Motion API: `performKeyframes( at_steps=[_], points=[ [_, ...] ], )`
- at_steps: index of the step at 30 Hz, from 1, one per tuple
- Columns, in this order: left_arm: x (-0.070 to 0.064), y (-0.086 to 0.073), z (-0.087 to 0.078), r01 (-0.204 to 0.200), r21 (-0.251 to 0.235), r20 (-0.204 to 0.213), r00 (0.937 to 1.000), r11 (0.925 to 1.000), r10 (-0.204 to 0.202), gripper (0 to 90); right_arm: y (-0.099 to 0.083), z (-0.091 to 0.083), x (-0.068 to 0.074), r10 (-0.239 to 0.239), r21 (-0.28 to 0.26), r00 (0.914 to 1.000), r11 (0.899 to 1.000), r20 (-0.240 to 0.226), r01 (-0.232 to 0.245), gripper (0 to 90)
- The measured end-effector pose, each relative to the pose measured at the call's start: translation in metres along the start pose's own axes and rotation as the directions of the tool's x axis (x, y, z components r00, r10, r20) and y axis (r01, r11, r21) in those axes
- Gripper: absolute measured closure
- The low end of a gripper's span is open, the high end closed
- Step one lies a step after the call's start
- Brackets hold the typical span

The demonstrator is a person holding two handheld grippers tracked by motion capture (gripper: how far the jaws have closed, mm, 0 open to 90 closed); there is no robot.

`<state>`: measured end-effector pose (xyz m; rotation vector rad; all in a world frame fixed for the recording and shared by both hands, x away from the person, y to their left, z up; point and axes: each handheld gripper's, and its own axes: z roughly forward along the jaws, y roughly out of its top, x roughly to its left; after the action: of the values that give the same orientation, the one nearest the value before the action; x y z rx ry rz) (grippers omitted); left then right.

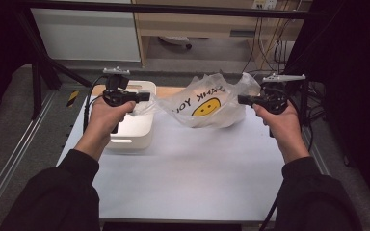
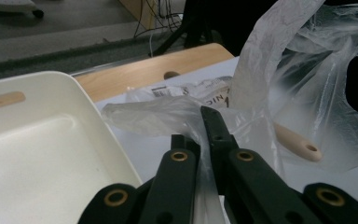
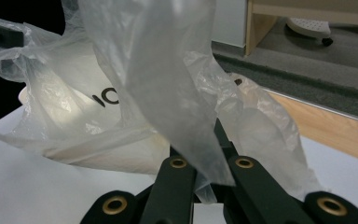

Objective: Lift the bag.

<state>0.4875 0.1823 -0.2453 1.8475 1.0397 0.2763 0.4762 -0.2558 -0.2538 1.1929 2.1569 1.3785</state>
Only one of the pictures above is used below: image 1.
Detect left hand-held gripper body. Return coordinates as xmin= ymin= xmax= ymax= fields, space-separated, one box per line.
xmin=101 ymin=66 xmax=135 ymax=108

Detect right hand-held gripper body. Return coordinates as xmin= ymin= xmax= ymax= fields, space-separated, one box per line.
xmin=258 ymin=73 xmax=307 ymax=116

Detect white plastic storage bin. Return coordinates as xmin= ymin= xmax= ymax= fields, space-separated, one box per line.
xmin=104 ymin=80 xmax=157 ymax=152

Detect clear smiley plastic bag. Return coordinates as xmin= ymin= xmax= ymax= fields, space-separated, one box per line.
xmin=133 ymin=72 xmax=262 ymax=129

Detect person's right hand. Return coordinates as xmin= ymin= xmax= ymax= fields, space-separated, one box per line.
xmin=252 ymin=99 xmax=311 ymax=165

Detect person's left hand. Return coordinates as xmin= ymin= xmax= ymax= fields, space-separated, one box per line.
xmin=73 ymin=95 xmax=138 ymax=162

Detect white cabinet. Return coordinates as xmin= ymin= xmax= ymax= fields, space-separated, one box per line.
xmin=30 ymin=8 xmax=142 ymax=63

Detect white chair base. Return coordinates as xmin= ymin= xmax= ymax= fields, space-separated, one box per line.
xmin=158 ymin=36 xmax=193 ymax=50

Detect light wooden desk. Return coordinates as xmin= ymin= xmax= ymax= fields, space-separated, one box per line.
xmin=131 ymin=0 xmax=312 ymax=69

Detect white power strip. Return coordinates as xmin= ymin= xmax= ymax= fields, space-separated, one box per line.
xmin=251 ymin=0 xmax=278 ymax=10

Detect black floor cables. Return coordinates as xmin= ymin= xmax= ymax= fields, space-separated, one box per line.
xmin=298 ymin=81 xmax=327 ymax=152

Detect left hand-held gripper cable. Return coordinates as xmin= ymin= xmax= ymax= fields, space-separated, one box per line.
xmin=82 ymin=75 xmax=109 ymax=134

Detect bundle of hanging cables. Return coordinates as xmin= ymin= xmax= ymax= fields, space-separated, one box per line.
xmin=241 ymin=13 xmax=292 ymax=75

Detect aluminium rail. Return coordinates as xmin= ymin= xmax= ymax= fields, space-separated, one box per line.
xmin=0 ymin=90 xmax=57 ymax=222
xmin=302 ymin=124 xmax=331 ymax=176

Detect black metal frame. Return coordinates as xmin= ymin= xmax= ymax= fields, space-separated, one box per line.
xmin=13 ymin=0 xmax=312 ymax=119

